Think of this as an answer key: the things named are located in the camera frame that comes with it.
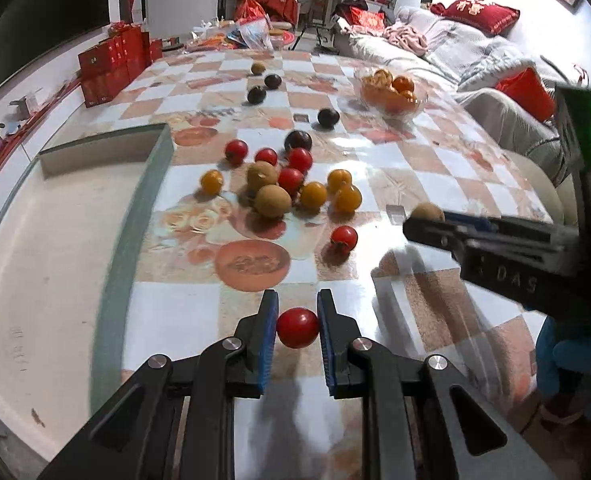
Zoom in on red gift boxes stack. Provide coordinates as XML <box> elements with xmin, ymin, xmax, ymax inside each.
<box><xmin>78</xmin><ymin>22</ymin><xmax>162</xmax><ymax>107</ymax></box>

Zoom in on pink blanket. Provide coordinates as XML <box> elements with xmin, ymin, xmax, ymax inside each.
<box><xmin>382</xmin><ymin>22</ymin><xmax>428</xmax><ymax>56</ymax></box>

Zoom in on red cherry tomato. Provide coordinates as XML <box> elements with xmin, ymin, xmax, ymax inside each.
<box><xmin>288</xmin><ymin>148</ymin><xmax>313</xmax><ymax>174</ymax></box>
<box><xmin>330</xmin><ymin>226</ymin><xmax>358</xmax><ymax>254</ymax></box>
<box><xmin>225</xmin><ymin>139</ymin><xmax>249</xmax><ymax>167</ymax></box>
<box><xmin>277</xmin><ymin>167</ymin><xmax>304</xmax><ymax>196</ymax></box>
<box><xmin>276</xmin><ymin>308</ymin><xmax>319</xmax><ymax>349</ymax></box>
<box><xmin>254</xmin><ymin>148</ymin><xmax>278</xmax><ymax>166</ymax></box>

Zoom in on orange tangerines in bowl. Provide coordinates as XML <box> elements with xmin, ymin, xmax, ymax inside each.
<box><xmin>361</xmin><ymin>68</ymin><xmax>418</xmax><ymax>115</ymax></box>

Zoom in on glass bowl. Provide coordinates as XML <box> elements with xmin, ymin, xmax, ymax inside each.
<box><xmin>354</xmin><ymin>67</ymin><xmax>428</xmax><ymax>118</ymax></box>

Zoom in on brown longan far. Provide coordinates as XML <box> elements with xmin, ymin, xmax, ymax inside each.
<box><xmin>251</xmin><ymin>62</ymin><xmax>266</xmax><ymax>75</ymax></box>

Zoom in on yellow cherry tomato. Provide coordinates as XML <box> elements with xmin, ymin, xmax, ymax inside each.
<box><xmin>200</xmin><ymin>169</ymin><xmax>224</xmax><ymax>196</ymax></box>
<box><xmin>299</xmin><ymin>181</ymin><xmax>327</xmax><ymax>211</ymax></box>
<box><xmin>332</xmin><ymin>184</ymin><xmax>363</xmax><ymax>214</ymax></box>
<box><xmin>327</xmin><ymin>168</ymin><xmax>353</xmax><ymax>195</ymax></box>

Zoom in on red cushion with characters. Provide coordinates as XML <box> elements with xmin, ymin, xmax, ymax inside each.
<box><xmin>442</xmin><ymin>0</ymin><xmax>520</xmax><ymax>36</ymax></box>

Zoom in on white green tray box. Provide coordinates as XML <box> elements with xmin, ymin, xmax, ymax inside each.
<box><xmin>0</xmin><ymin>124</ymin><xmax>174</xmax><ymax>460</ymax></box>

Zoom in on grey sofa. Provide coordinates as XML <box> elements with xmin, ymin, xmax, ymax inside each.
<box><xmin>332</xmin><ymin>6</ymin><xmax>577</xmax><ymax>226</ymax></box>

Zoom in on blue gloved right hand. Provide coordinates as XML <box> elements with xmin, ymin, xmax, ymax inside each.
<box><xmin>536</xmin><ymin>318</ymin><xmax>591</xmax><ymax>424</ymax></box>

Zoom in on dark red plum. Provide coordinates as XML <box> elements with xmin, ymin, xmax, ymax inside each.
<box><xmin>284</xmin><ymin>130</ymin><xmax>313</xmax><ymax>153</ymax></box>

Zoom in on brown longan fruit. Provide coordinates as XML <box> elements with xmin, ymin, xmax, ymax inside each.
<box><xmin>246</xmin><ymin>160</ymin><xmax>278</xmax><ymax>194</ymax></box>
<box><xmin>254</xmin><ymin>184</ymin><xmax>292</xmax><ymax>219</ymax></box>
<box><xmin>410</xmin><ymin>202</ymin><xmax>445</xmax><ymax>222</ymax></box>

